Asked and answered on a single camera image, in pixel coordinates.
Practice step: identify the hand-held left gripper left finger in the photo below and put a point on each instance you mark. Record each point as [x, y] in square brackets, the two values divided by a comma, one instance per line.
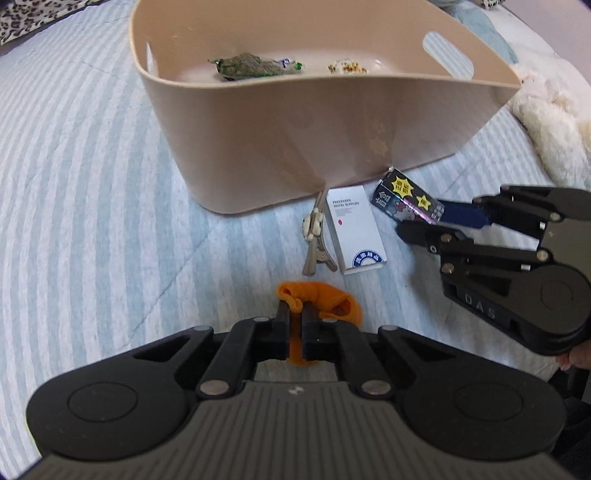
[282, 328]

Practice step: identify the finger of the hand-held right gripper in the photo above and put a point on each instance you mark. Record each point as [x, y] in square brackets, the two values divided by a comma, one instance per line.
[461, 212]
[425, 233]

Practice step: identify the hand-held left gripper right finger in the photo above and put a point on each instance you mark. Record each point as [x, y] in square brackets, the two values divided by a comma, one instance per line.
[308, 333]

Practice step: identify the dark packet with yellow stars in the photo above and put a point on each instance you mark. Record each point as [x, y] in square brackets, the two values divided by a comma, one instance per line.
[406, 196]

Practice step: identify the orange cloth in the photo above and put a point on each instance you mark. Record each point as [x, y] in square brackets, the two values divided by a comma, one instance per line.
[330, 297]

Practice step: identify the beige plastic basket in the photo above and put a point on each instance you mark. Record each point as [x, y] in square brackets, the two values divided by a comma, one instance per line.
[295, 134]

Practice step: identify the person's right hand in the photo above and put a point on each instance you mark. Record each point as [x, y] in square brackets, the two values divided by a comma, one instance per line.
[577, 357]

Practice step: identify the white cardboard box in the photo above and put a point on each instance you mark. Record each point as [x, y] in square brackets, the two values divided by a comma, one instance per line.
[355, 230]

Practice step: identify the beige hair clip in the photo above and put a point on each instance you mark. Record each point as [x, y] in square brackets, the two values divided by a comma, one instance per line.
[315, 230]

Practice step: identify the white fluffy plush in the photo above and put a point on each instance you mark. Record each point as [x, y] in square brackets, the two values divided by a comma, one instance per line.
[554, 115]

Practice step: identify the yellow white candy packet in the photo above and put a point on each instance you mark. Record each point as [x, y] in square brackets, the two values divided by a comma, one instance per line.
[347, 67]

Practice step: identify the light blue cloth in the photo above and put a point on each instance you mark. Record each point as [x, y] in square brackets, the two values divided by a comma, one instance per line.
[480, 27]

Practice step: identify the white quilt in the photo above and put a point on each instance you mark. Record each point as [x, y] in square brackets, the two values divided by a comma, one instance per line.
[545, 41]

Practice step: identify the blue striped bed sheet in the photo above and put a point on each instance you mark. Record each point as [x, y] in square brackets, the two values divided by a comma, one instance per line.
[83, 194]

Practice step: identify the green snack packet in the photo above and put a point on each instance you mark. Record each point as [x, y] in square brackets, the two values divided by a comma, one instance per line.
[247, 64]

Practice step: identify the leopard print cloth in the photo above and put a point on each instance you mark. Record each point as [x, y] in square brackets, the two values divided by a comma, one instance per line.
[41, 16]

